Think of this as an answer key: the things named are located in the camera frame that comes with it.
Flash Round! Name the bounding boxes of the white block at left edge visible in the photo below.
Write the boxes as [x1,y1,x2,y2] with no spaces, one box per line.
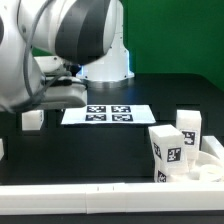
[0,139,4,161]

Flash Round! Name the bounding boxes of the white round stool seat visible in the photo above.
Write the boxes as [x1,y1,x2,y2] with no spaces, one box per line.
[153,149,224,184]

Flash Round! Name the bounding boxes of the white front rail wall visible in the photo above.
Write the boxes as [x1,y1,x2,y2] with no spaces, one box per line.
[0,183,224,215]

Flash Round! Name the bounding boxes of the white rail wall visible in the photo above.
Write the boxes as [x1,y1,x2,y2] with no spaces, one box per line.
[201,136,224,161]
[0,183,224,215]

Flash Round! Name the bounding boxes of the white sheet with four tags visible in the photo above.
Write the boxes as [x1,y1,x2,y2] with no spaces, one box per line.
[61,105,156,125]

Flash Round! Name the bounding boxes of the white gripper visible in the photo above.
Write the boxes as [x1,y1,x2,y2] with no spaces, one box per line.
[37,76,87,110]

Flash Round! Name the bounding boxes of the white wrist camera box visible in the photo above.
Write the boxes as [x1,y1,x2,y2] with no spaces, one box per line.
[32,56,72,78]

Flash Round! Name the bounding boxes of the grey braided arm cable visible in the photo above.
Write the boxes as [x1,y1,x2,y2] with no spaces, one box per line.
[22,0,88,108]

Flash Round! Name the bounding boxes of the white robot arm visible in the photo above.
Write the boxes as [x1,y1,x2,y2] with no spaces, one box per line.
[0,0,134,113]

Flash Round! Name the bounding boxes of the white right rail wall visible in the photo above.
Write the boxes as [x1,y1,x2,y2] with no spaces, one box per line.
[201,136,224,161]

